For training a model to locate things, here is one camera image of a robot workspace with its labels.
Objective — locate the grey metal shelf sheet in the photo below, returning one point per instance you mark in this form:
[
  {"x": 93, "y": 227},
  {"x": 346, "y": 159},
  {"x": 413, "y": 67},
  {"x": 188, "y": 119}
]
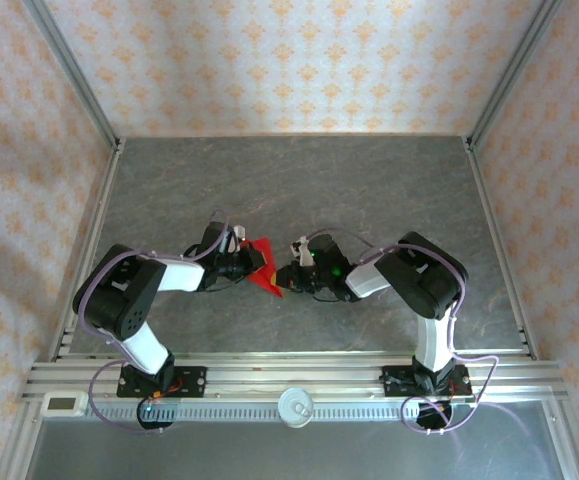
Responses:
[{"x": 269, "y": 450}]

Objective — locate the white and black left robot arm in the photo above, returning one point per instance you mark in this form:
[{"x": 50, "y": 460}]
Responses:
[{"x": 184, "y": 275}]

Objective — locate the small white display device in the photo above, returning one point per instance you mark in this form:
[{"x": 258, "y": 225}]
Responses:
[{"x": 64, "y": 404}]

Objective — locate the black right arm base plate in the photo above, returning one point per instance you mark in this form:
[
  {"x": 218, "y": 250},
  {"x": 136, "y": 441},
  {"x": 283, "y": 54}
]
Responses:
[{"x": 394, "y": 382}]

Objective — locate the aluminium mounting rail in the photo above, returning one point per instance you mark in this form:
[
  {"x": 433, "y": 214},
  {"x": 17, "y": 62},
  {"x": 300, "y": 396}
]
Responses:
[{"x": 319, "y": 370}]

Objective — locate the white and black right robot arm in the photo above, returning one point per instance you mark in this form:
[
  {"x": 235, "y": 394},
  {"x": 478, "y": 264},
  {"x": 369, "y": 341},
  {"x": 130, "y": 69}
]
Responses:
[{"x": 366, "y": 280}]

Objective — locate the aluminium corner post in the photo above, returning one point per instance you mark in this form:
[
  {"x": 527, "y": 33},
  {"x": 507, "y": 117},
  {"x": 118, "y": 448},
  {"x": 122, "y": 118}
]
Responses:
[
  {"x": 78, "y": 75},
  {"x": 510, "y": 75}
]

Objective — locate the aluminium table side rail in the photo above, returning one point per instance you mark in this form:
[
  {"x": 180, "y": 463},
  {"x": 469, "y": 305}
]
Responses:
[
  {"x": 489, "y": 210},
  {"x": 101, "y": 210}
]

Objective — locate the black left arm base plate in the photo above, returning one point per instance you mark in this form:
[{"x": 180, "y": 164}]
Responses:
[{"x": 194, "y": 382}]

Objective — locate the black round base mount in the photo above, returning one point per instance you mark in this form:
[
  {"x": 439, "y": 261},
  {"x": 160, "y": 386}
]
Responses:
[
  {"x": 156, "y": 424},
  {"x": 431, "y": 417}
]

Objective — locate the aluminium frame strut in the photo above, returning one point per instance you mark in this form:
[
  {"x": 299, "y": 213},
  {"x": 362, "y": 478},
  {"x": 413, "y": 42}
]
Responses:
[
  {"x": 560, "y": 440},
  {"x": 19, "y": 440}
]

